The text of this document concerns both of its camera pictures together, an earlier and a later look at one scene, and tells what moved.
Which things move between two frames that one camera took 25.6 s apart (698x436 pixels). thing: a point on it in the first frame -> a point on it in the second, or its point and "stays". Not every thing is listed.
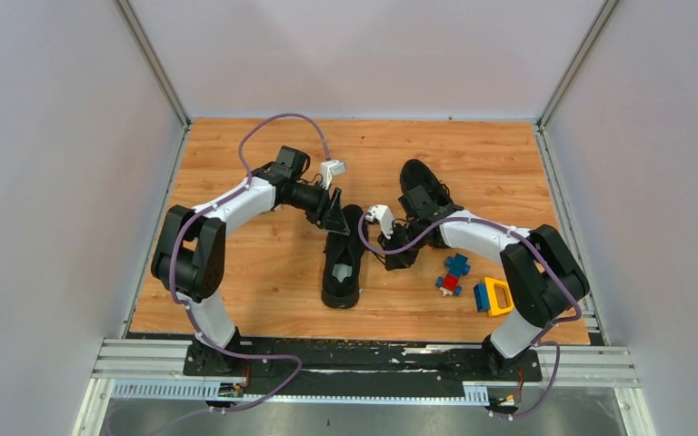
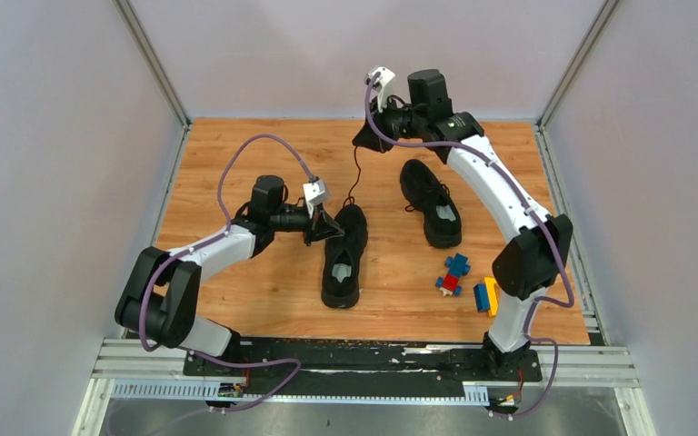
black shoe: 344,262 stays
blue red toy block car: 450,283 stays
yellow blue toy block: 486,297 stays
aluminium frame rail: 163,361 stays
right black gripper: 400,260 -> 368,138
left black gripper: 328,215 -> 321,227
